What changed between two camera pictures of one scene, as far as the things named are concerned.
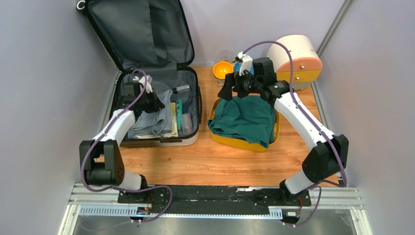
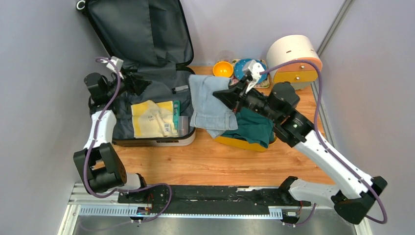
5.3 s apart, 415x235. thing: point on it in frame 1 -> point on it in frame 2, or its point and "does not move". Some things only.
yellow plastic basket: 228,139 does not move
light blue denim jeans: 157,122 -> 207,111
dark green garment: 250,118 does not move
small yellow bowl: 221,68 does not move
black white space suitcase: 152,35 does not move
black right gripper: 225,93 -> 230,97
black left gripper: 157,105 -> 133,83
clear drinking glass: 225,55 does not move
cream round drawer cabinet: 307,64 does not move
